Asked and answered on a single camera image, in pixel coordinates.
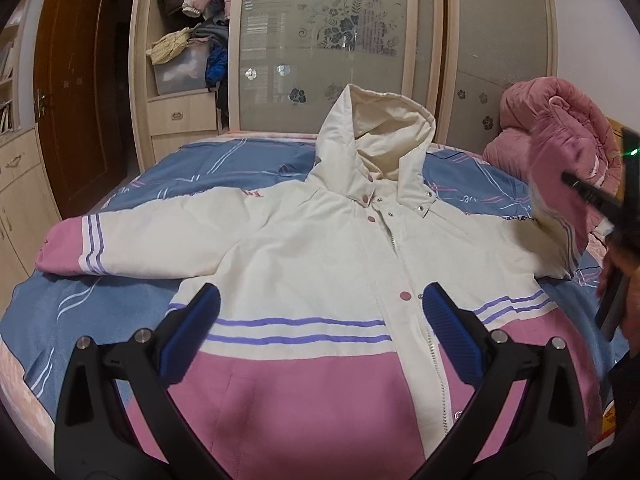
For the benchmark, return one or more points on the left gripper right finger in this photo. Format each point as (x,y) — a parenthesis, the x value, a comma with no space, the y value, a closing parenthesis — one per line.
(547,436)

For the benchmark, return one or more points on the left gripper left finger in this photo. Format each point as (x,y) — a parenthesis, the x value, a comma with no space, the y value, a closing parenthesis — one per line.
(93,436)

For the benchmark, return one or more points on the cream and pink hooded jacket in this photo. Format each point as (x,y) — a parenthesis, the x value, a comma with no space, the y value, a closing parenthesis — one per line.
(320,447)

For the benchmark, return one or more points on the blue clothing in wardrobe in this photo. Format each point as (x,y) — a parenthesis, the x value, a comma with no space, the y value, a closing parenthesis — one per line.
(216,65)

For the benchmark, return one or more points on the right hand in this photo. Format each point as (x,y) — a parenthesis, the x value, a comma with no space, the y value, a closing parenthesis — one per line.
(627,299)

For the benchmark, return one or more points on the rolled pink quilt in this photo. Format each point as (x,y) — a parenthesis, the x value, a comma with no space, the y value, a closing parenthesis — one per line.
(549,126)

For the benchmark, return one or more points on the light wood side cabinet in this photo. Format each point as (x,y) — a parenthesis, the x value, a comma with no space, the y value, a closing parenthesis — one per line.
(28,208)

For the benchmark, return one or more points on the cream sliding-door wardrobe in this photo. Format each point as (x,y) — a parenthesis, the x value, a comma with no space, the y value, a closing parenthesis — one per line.
(289,60)

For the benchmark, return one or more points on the brown wooden door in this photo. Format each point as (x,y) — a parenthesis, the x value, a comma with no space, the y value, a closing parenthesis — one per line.
(75,102)

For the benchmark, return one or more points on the clear plastic storage box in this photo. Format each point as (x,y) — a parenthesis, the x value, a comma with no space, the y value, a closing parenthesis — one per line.
(185,72)

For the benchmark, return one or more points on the yellowish crumpled cloth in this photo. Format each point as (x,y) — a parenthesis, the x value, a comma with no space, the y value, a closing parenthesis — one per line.
(169,46)

